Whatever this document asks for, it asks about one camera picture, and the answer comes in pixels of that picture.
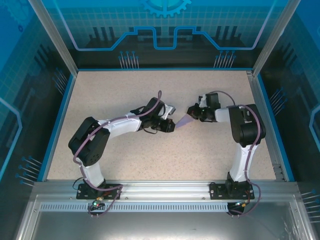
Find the blue table edge strip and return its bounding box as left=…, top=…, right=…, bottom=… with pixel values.
left=256, top=74, right=296, bottom=182
left=37, top=74, right=77, bottom=182
left=76, top=67, right=254, bottom=73

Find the metal bottom tray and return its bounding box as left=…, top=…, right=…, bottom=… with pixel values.
left=14, top=194, right=312, bottom=240

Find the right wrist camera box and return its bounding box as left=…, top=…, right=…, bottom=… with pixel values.
left=197, top=93, right=208, bottom=108

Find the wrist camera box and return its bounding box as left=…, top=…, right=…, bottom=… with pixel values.
left=197, top=93, right=208, bottom=108
left=163, top=105, right=176, bottom=120

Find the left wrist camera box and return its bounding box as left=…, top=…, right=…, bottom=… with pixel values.
left=163, top=105, right=176, bottom=120

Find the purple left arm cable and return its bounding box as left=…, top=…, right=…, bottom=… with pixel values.
left=72, top=90, right=163, bottom=218

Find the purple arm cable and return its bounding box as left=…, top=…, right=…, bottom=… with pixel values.
left=211, top=90, right=267, bottom=218
left=72, top=90, right=163, bottom=218

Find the aluminium side rail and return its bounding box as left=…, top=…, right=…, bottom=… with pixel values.
left=246, top=70, right=286, bottom=181

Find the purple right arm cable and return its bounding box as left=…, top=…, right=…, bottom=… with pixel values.
left=211, top=90, right=267, bottom=218

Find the aluminium frame beam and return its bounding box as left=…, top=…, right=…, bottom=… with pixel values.
left=32, top=179, right=300, bottom=201

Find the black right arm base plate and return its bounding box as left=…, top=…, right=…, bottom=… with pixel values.
left=209, top=182, right=254, bottom=200

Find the slotted metal cable duct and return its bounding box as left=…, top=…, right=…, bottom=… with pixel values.
left=39, top=202, right=230, bottom=211

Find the aluminium frame post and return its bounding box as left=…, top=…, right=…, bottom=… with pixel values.
left=251, top=0, right=302, bottom=76
left=27, top=0, right=79, bottom=76

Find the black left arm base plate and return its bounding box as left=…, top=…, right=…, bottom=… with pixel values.
left=76, top=183, right=123, bottom=200

